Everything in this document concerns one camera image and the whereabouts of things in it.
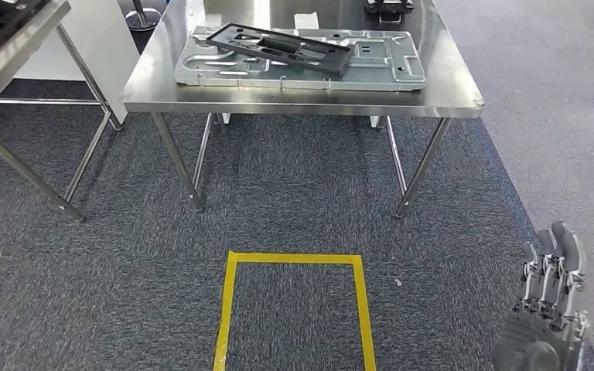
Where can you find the white paper sheet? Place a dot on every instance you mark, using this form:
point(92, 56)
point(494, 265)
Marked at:
point(306, 20)

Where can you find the grey stamped metal plate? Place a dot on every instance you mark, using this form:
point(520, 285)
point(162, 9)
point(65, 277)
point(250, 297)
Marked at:
point(379, 61)

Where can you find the black clamp fixture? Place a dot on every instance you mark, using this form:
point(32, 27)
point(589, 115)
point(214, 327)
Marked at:
point(389, 6)

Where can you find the steel table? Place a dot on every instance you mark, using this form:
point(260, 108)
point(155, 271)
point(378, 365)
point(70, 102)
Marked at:
point(445, 77)

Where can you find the chrome stanchion base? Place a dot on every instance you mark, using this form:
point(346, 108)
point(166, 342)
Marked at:
point(143, 20)

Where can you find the black plastic frame part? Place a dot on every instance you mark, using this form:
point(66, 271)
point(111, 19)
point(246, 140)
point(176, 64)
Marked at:
point(0, 20)
point(328, 60)

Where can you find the white cabinet counter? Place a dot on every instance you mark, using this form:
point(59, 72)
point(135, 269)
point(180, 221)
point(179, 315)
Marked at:
point(97, 46)

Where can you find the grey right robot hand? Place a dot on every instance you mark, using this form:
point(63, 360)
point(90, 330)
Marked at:
point(543, 338)

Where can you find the steel workbench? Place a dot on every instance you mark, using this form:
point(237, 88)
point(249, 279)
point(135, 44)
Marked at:
point(20, 41)

